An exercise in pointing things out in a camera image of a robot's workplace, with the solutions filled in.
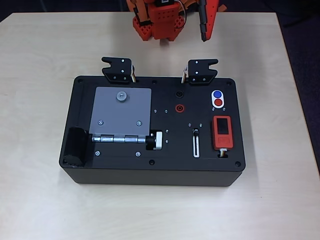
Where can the blue push button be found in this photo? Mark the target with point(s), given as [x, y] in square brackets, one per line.
[217, 94]

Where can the red push button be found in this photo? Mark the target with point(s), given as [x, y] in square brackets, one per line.
[218, 102]

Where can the red robot arm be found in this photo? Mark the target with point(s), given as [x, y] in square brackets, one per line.
[163, 22]

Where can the white slider track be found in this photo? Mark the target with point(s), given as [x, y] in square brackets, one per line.
[196, 156]

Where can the orange table clamp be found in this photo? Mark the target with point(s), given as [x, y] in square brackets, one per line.
[140, 10]

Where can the red banana socket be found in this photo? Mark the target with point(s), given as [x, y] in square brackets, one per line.
[180, 108]

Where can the grey round door knob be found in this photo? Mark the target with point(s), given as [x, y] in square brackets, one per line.
[121, 96]

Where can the red display stick module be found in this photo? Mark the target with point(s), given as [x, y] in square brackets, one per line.
[223, 141]

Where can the grey hinged door plate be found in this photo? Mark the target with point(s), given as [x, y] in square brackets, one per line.
[125, 112]

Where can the black task board box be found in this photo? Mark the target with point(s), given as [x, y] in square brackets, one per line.
[172, 155]

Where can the metal door hinge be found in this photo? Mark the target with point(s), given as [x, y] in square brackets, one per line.
[117, 139]

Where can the black cylinder post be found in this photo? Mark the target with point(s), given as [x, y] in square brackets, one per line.
[75, 147]

